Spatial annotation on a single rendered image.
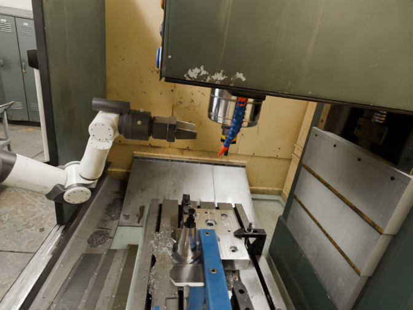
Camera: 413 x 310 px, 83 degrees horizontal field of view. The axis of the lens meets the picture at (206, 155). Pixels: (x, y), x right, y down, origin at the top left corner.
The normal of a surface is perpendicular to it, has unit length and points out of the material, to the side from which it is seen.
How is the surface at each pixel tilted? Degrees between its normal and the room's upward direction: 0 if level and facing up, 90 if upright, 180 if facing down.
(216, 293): 0
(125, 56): 90
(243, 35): 90
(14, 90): 90
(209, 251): 0
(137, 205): 24
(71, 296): 8
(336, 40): 90
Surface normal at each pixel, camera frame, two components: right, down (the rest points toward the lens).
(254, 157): 0.11, 0.38
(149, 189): 0.18, -0.68
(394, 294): -0.98, -0.09
